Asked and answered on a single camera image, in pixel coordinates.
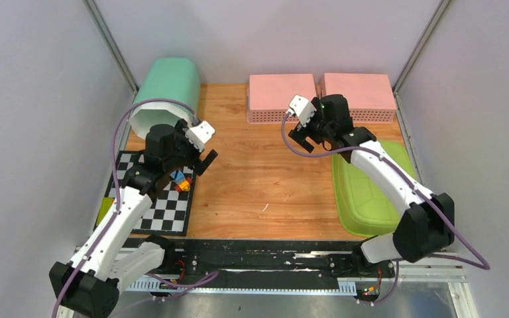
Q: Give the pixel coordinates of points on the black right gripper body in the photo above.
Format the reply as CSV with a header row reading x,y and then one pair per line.
x,y
315,128

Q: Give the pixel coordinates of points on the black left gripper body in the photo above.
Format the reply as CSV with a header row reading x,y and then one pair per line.
x,y
185,152

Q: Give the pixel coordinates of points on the pink perforated plastic basket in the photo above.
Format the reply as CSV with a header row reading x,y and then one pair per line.
x,y
269,95

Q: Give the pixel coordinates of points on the mint green trash bin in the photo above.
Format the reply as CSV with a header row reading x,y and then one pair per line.
x,y
174,84

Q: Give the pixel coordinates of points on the large lime green tub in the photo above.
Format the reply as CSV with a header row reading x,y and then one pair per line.
x,y
362,207

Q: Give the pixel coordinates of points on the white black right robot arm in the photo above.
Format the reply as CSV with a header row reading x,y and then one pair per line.
x,y
426,218

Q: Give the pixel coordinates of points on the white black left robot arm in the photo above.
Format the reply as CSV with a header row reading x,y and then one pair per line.
x,y
91,282

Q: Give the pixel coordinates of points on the blue yellow toy car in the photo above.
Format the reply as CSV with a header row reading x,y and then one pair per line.
x,y
182,182

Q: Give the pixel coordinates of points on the black white checkerboard mat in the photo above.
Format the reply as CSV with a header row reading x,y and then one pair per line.
x,y
169,214

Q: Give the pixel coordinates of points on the green orange toy block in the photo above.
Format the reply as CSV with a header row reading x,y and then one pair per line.
x,y
106,204

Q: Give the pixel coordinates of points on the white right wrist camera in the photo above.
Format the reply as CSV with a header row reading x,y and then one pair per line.
x,y
302,108

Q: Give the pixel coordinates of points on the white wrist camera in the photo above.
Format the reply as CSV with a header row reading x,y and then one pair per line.
x,y
302,108
199,135

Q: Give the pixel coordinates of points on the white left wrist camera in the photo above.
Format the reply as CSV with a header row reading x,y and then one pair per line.
x,y
199,135

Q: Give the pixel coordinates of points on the left aluminium frame post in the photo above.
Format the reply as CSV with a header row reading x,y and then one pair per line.
x,y
104,30

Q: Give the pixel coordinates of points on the aluminium frame post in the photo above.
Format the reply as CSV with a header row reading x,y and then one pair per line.
x,y
104,30
431,26

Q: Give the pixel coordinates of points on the right aluminium frame post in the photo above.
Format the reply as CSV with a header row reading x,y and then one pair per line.
x,y
431,26

